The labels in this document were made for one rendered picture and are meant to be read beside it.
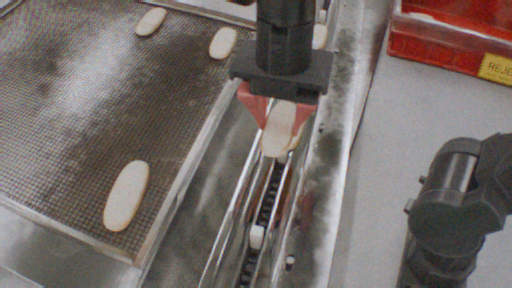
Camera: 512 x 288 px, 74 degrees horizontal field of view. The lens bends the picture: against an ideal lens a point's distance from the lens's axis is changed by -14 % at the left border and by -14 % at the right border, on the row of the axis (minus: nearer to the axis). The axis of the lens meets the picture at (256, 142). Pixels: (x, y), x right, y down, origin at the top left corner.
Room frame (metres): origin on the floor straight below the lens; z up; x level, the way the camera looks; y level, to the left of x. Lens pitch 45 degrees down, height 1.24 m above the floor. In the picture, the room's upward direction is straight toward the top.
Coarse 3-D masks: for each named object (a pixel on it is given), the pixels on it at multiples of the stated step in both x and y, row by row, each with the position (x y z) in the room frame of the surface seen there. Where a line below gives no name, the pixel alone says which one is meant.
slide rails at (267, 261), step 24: (336, 0) 0.89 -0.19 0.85; (312, 120) 0.44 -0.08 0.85; (264, 168) 0.35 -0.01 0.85; (288, 168) 0.35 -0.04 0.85; (264, 192) 0.31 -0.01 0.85; (288, 192) 0.31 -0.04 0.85; (240, 216) 0.27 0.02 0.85; (288, 216) 0.27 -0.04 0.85; (240, 240) 0.24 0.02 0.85; (240, 264) 0.21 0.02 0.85; (264, 264) 0.21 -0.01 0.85
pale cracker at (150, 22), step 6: (150, 12) 0.65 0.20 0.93; (156, 12) 0.65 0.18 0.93; (162, 12) 0.66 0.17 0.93; (144, 18) 0.63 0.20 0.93; (150, 18) 0.63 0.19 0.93; (156, 18) 0.63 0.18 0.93; (162, 18) 0.64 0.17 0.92; (138, 24) 0.61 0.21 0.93; (144, 24) 0.61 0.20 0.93; (150, 24) 0.61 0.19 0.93; (156, 24) 0.62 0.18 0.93; (138, 30) 0.59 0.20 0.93; (144, 30) 0.59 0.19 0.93; (150, 30) 0.60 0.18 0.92
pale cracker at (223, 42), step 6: (222, 30) 0.62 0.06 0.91; (228, 30) 0.62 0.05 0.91; (234, 30) 0.63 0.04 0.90; (216, 36) 0.60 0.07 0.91; (222, 36) 0.60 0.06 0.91; (228, 36) 0.60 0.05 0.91; (234, 36) 0.61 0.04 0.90; (216, 42) 0.58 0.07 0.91; (222, 42) 0.58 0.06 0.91; (228, 42) 0.58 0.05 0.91; (234, 42) 0.59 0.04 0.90; (210, 48) 0.56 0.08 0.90; (216, 48) 0.56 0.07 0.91; (222, 48) 0.56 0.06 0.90; (228, 48) 0.57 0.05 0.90; (210, 54) 0.55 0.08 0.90; (216, 54) 0.55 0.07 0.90; (222, 54) 0.55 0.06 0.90; (228, 54) 0.56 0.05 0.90
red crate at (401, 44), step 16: (432, 16) 0.89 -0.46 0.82; (448, 16) 0.90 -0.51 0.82; (400, 32) 0.68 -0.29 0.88; (480, 32) 0.83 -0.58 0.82; (496, 32) 0.84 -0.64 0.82; (400, 48) 0.68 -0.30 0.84; (416, 48) 0.67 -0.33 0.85; (432, 48) 0.66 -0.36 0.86; (448, 48) 0.65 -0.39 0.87; (432, 64) 0.65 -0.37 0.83; (448, 64) 0.64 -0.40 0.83; (464, 64) 0.63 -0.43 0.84; (480, 64) 0.61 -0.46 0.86
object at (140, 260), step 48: (96, 0) 0.70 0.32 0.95; (144, 0) 0.71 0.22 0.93; (0, 48) 0.52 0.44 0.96; (96, 48) 0.54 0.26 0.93; (144, 48) 0.55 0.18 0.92; (192, 48) 0.57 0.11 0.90; (0, 96) 0.40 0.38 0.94; (96, 96) 0.42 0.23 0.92; (192, 96) 0.45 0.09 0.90; (0, 144) 0.31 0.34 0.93; (144, 144) 0.34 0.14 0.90; (192, 144) 0.35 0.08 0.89; (48, 192) 0.25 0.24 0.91; (96, 192) 0.26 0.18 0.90; (96, 240) 0.20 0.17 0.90; (144, 240) 0.21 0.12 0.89
